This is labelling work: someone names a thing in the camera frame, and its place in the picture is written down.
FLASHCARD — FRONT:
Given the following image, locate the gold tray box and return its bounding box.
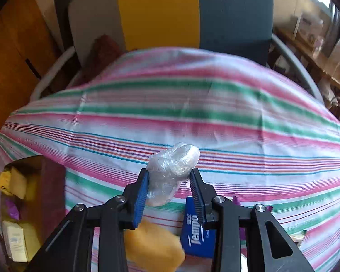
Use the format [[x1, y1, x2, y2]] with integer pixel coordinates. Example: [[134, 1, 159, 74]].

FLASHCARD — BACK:
[[0, 155, 66, 264]]

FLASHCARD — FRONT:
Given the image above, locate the clear plastic ball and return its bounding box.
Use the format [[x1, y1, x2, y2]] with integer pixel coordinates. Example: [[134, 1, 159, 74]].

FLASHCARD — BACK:
[[146, 143, 200, 207]]

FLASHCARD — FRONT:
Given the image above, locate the grey yellow blue headboard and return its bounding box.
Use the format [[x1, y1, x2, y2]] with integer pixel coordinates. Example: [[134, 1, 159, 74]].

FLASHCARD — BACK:
[[69, 0, 273, 65]]

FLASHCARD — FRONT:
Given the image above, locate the white cardboard box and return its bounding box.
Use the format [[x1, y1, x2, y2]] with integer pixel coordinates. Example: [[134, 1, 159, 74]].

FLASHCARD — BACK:
[[2, 221, 28, 263]]

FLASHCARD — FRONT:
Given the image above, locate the blue Tempo tissue pack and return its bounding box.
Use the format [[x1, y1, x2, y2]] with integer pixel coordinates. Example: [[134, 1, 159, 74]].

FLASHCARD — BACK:
[[180, 197, 216, 258]]

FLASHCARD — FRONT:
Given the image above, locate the wooden side table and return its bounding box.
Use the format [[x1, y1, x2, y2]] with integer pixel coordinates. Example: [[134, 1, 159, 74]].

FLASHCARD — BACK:
[[274, 27, 340, 90]]

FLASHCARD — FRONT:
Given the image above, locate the dark red pillow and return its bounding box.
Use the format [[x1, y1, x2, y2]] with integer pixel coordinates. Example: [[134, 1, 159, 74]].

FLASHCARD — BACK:
[[77, 34, 124, 85]]

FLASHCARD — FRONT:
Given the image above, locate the yellow sponge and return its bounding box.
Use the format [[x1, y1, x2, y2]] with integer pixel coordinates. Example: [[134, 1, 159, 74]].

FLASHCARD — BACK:
[[9, 167, 27, 199], [124, 220, 185, 271]]

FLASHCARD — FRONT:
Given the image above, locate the striped bed sheet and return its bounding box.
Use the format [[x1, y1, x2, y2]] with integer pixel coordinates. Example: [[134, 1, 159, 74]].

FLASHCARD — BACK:
[[0, 48, 340, 271]]

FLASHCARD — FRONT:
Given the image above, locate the orange wooden wardrobe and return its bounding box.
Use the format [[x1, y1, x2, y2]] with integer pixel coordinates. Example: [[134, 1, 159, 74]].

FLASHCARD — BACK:
[[0, 0, 60, 129]]

